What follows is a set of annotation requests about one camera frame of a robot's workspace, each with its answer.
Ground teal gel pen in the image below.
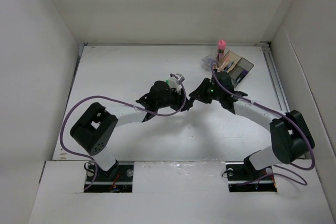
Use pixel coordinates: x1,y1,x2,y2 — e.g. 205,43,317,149
223,61,235,72

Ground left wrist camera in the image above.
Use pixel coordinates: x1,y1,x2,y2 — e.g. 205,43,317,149
168,73,185,93

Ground compartmented organizer tray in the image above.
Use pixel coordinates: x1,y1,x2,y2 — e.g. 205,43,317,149
202,46,254,88

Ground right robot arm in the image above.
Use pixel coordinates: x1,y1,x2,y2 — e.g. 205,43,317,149
190,72,315,180

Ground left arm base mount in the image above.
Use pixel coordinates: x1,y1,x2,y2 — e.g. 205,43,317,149
83,162,134,193

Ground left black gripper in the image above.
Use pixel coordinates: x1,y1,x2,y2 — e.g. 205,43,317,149
156,86,192,112

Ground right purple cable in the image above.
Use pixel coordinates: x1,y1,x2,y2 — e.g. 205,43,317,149
211,60,316,188

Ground purple cap highlighter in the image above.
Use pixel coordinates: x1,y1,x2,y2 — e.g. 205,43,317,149
236,70,248,83

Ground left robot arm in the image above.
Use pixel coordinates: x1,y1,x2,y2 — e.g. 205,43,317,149
70,74,187,180

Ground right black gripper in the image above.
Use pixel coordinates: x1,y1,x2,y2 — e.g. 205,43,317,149
190,77,223,103

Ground dark blue gel pen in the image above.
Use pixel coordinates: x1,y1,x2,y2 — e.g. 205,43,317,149
223,63,233,72

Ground pink capped bottle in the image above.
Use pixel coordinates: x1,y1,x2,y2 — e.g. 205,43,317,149
216,40,226,62

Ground clear jar purple clips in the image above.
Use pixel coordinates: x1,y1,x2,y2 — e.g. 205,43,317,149
202,57,216,71

